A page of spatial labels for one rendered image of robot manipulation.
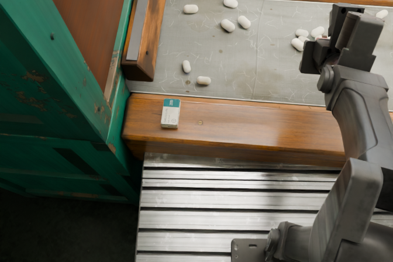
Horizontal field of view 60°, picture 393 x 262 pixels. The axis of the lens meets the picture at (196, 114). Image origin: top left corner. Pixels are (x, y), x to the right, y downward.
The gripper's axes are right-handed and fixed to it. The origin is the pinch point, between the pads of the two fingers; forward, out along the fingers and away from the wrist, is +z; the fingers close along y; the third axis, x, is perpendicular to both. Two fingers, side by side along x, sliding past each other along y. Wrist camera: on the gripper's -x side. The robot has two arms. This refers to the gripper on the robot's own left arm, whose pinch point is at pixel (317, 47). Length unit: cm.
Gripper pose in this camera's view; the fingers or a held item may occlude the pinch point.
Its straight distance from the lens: 79.8
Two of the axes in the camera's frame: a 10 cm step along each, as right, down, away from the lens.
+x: -0.6, 9.0, 4.4
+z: 0.7, -4.4, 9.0
